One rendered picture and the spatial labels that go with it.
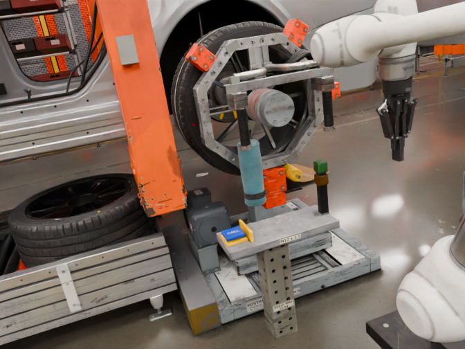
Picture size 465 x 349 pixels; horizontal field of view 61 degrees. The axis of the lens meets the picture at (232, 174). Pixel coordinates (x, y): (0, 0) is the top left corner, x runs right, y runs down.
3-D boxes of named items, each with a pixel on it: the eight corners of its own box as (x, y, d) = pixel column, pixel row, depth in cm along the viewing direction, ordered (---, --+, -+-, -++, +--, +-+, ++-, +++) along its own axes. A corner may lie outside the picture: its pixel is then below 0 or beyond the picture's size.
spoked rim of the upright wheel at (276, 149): (302, 74, 197) (216, 21, 176) (327, 76, 176) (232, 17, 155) (257, 164, 202) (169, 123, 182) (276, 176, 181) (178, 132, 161)
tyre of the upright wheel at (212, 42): (321, 67, 199) (208, -4, 172) (349, 68, 178) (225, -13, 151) (263, 183, 207) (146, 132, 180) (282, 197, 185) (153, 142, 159)
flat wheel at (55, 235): (129, 200, 244) (120, 164, 236) (180, 233, 192) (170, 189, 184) (13, 242, 210) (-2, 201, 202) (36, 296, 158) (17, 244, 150)
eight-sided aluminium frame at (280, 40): (319, 151, 183) (310, 27, 165) (326, 154, 177) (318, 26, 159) (207, 179, 168) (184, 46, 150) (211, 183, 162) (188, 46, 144)
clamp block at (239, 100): (240, 103, 144) (238, 88, 142) (249, 106, 135) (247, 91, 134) (227, 106, 142) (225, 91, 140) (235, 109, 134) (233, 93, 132)
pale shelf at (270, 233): (316, 210, 160) (315, 203, 159) (340, 227, 145) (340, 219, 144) (216, 239, 149) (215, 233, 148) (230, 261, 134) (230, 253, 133)
